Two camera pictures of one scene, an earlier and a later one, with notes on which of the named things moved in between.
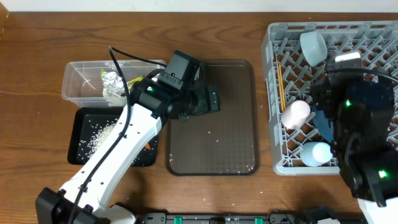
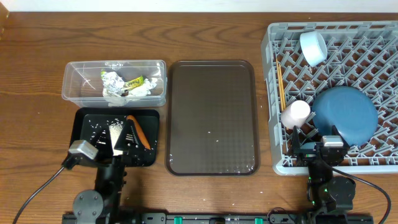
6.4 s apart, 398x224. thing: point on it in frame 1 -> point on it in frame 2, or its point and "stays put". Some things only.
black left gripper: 206,106 -> 133,159
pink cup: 293,116 stays put
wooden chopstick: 281,86 stays put
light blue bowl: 314,47 stays put
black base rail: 252,218 stays put
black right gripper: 323,96 -> 306,155
